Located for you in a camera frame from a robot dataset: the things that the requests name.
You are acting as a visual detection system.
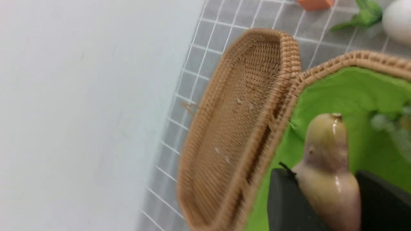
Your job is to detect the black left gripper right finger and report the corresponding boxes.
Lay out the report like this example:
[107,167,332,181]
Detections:
[355,170,411,231]

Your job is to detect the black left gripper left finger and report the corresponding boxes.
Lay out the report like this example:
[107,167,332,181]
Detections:
[267,162,330,231]

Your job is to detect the dark purple eggplant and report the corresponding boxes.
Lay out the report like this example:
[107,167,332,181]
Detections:
[292,113,361,231]

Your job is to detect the white radish green leaves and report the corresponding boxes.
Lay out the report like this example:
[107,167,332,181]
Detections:
[329,0,411,46]

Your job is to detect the woven rattan basket lid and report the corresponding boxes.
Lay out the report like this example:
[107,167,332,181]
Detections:
[176,28,301,231]

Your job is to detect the woven rattan basket green lining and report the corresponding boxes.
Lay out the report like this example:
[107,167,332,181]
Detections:
[234,51,410,231]

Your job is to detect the grey checked tablecloth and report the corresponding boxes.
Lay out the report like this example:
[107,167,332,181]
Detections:
[137,0,410,231]

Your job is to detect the orange foam cube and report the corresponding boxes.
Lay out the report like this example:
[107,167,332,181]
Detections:
[297,0,334,12]

